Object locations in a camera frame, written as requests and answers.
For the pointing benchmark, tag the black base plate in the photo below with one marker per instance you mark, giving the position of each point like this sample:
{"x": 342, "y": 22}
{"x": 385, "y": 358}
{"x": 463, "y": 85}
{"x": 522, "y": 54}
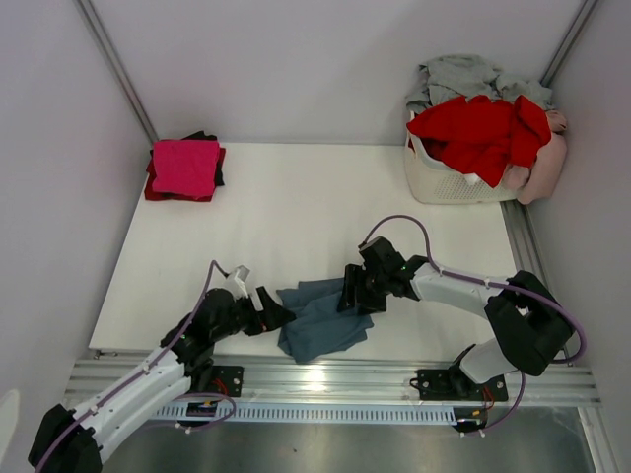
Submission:
{"x": 448, "y": 385}
{"x": 227, "y": 380}

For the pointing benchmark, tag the aluminium mounting rail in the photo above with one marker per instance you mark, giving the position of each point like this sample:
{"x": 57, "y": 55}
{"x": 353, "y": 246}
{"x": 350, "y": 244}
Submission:
{"x": 280, "y": 380}

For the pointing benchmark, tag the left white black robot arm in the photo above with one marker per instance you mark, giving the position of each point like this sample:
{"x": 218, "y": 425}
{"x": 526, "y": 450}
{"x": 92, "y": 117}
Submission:
{"x": 83, "y": 438}

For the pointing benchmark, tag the light pink t shirt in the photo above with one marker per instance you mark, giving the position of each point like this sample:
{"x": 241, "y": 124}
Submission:
{"x": 540, "y": 180}

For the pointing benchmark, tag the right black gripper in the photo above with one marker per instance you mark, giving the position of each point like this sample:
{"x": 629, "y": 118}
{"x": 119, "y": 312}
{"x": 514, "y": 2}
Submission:
{"x": 354, "y": 276}

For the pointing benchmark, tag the corner aluminium profile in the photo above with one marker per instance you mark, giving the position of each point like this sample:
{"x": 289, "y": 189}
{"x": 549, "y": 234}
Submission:
{"x": 568, "y": 41}
{"x": 104, "y": 43}

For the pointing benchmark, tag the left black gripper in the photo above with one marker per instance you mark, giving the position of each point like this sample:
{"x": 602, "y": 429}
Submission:
{"x": 272, "y": 315}

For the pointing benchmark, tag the folded black t shirt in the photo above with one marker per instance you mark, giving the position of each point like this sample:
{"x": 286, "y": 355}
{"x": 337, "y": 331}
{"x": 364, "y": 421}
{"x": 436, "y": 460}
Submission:
{"x": 217, "y": 157}

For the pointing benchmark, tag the white plastic laundry basket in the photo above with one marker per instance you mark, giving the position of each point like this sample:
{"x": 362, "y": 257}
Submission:
{"x": 432, "y": 182}

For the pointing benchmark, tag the white slotted cable duct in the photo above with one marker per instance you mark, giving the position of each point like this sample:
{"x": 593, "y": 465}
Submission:
{"x": 408, "y": 414}

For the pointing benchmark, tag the left corner aluminium profile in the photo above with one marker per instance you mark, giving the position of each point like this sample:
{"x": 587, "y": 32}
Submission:
{"x": 104, "y": 43}

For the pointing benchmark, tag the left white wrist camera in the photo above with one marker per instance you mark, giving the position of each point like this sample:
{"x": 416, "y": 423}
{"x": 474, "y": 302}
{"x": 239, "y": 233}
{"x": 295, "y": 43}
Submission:
{"x": 236, "y": 283}

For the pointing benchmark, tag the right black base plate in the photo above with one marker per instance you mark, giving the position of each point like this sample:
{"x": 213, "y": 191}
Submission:
{"x": 448, "y": 385}

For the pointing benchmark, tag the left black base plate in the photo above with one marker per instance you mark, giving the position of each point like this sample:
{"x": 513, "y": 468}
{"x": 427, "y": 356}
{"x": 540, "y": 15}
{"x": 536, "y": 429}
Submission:
{"x": 227, "y": 380}

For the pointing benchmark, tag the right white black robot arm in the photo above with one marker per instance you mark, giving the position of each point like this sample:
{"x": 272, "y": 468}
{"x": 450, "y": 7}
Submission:
{"x": 528, "y": 325}

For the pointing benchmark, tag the right corner aluminium profile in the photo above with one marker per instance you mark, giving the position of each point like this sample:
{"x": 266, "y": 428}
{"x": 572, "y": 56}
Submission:
{"x": 568, "y": 41}

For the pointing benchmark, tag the blue grey t shirt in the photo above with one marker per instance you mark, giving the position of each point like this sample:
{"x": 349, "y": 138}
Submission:
{"x": 319, "y": 329}

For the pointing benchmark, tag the right side aluminium rail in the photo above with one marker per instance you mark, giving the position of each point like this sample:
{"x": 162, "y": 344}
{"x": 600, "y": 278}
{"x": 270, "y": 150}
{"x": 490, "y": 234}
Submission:
{"x": 522, "y": 240}

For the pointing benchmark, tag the folded pink t shirt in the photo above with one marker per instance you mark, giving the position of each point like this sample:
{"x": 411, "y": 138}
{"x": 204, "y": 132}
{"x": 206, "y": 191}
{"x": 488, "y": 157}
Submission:
{"x": 182, "y": 167}

